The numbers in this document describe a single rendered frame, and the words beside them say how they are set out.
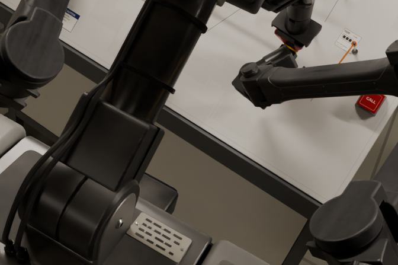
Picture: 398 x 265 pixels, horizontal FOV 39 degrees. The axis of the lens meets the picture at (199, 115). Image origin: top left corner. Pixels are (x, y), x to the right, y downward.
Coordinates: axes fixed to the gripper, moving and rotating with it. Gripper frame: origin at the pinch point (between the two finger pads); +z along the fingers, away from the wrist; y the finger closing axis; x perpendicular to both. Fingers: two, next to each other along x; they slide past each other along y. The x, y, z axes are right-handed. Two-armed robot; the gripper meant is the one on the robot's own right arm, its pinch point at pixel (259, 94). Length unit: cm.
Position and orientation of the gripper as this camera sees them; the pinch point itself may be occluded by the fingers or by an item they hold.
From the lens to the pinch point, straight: 141.9
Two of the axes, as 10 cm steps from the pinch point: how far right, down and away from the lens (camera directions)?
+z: 1.9, 1.9, 9.6
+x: -6.5, 7.6, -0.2
